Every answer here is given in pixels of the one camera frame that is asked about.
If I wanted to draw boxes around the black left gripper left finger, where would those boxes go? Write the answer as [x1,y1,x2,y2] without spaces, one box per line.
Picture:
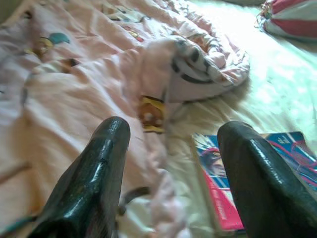
[29,116,131,238]

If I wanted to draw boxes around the red white blue star bolster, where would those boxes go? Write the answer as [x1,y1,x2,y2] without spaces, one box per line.
[256,0,317,42]

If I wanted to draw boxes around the bed with beige floral sheet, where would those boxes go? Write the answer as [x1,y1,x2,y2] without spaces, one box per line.
[158,0,317,238]

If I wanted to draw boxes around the pink cartoon print blanket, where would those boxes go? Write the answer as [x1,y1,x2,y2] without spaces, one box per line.
[0,0,251,238]

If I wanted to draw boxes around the pink and blue magazine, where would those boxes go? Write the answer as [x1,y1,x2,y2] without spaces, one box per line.
[192,131,317,234]

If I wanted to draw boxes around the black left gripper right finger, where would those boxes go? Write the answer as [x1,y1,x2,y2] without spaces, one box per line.
[217,121,317,238]

